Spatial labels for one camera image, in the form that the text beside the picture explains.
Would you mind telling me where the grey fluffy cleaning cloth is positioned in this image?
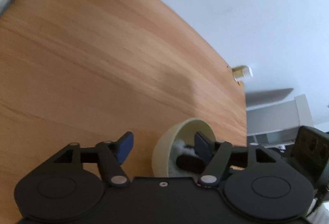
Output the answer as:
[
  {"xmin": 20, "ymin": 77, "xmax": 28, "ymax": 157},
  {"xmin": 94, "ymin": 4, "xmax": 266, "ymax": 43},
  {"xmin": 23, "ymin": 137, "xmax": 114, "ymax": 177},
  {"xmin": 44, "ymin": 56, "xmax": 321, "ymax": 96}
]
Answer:
[{"xmin": 168, "ymin": 139, "xmax": 206, "ymax": 178}]

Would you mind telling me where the white pill bottle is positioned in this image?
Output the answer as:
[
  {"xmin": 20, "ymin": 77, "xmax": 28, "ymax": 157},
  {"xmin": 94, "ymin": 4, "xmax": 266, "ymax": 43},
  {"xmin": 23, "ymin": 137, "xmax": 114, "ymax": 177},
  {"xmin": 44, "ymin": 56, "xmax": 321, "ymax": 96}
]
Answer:
[{"xmin": 232, "ymin": 65, "xmax": 253, "ymax": 82}]

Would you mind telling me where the cream ceramic bowl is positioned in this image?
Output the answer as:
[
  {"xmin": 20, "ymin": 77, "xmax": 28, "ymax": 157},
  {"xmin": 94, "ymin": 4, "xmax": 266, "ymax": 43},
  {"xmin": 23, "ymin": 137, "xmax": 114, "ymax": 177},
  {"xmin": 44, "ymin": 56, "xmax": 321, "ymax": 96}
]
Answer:
[{"xmin": 152, "ymin": 118, "xmax": 216, "ymax": 178}]

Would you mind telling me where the white radiator heater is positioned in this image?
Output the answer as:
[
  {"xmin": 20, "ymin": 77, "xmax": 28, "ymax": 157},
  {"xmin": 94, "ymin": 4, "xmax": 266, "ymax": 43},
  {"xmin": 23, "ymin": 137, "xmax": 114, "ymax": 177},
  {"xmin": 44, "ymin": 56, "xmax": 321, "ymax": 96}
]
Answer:
[{"xmin": 247, "ymin": 94, "xmax": 314, "ymax": 147}]

